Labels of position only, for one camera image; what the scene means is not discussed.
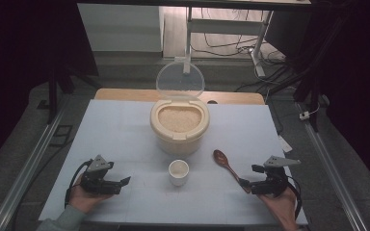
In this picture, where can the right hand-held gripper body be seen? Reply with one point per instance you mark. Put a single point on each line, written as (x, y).
(273, 184)

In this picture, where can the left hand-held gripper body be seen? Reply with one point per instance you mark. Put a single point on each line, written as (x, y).
(94, 173)

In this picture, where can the brown wooden spoon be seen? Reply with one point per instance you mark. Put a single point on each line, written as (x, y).
(228, 166)

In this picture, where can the white cup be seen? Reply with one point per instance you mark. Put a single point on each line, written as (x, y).
(178, 178)

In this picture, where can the beige rice container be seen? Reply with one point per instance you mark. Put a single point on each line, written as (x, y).
(179, 144)

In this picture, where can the white rice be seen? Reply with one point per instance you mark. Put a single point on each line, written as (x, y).
(179, 119)

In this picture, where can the person's right hand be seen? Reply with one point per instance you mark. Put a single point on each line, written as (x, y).
(282, 208)

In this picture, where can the person's left hand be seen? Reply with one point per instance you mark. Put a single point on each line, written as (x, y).
(83, 199)

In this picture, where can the white paper tag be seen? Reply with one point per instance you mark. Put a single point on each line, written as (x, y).
(285, 144)

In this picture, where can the white table mat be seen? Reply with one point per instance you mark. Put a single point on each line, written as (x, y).
(125, 134)

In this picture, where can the small white box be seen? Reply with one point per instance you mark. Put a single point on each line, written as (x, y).
(304, 115)

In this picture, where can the black stand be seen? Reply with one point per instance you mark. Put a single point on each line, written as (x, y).
(54, 96)

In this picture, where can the clear container lid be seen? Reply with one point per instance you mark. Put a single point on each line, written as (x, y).
(179, 77)

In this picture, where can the black computer case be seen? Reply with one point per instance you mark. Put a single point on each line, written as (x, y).
(285, 32)

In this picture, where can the white cabinet panel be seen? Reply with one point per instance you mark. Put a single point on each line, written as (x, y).
(118, 29)

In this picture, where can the black floor frame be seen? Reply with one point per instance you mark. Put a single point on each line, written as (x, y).
(62, 134)

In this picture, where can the aluminium rail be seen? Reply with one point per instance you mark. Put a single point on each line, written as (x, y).
(330, 166)
(29, 163)

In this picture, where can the white desk frame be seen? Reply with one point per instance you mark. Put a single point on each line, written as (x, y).
(224, 27)

